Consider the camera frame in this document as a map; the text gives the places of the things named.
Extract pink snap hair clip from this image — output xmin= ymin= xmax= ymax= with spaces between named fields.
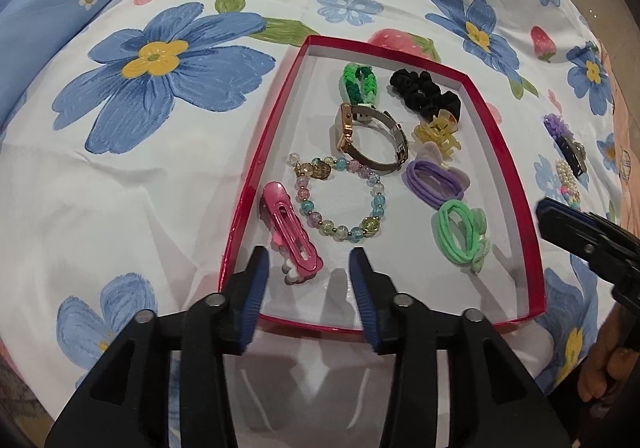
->
xmin=260 ymin=181 xmax=323 ymax=273

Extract green bow hair ties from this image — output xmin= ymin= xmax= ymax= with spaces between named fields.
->
xmin=432 ymin=198 xmax=493 ymax=275

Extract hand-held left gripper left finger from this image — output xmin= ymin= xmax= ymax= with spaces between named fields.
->
xmin=45 ymin=245 xmax=271 ymax=448

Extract rose gold wrist watch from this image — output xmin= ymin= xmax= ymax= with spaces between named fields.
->
xmin=330 ymin=102 xmax=410 ymax=173

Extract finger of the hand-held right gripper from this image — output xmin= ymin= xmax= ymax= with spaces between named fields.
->
xmin=536 ymin=198 xmax=608 ymax=253
xmin=585 ymin=214 xmax=640 ymax=279

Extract person's right hand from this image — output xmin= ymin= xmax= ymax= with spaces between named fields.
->
xmin=577 ymin=305 xmax=640 ymax=404

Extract yellow claw hair clip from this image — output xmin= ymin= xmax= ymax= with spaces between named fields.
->
xmin=412 ymin=110 xmax=463 ymax=161

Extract small white hair clip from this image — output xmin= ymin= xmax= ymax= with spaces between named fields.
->
xmin=281 ymin=255 xmax=308 ymax=285

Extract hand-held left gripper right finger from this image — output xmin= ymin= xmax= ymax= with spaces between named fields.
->
xmin=348 ymin=247 xmax=571 ymax=448

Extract purple hair ties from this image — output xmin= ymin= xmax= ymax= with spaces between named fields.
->
xmin=404 ymin=155 xmax=472 ymax=209

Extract white pearl scrunchie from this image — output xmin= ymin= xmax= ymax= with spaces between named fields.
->
xmin=555 ymin=159 xmax=581 ymax=189

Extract light blue pillow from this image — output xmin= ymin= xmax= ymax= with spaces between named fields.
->
xmin=0 ymin=0 xmax=143 ymax=123

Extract green braided bracelet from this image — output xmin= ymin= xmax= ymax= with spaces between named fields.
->
xmin=341 ymin=62 xmax=385 ymax=104

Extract black scrunchie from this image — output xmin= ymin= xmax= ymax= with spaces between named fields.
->
xmin=389 ymin=69 xmax=462 ymax=123

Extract red cardboard box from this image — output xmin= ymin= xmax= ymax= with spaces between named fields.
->
xmin=218 ymin=34 xmax=547 ymax=336

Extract pastel glass bead bracelet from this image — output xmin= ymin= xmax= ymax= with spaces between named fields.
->
xmin=287 ymin=153 xmax=387 ymax=243

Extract purple flower hair clip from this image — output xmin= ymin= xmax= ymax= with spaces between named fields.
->
xmin=544 ymin=113 xmax=587 ymax=179

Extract pink printed cloth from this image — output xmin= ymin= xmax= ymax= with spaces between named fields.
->
xmin=597 ymin=40 xmax=640 ymax=233

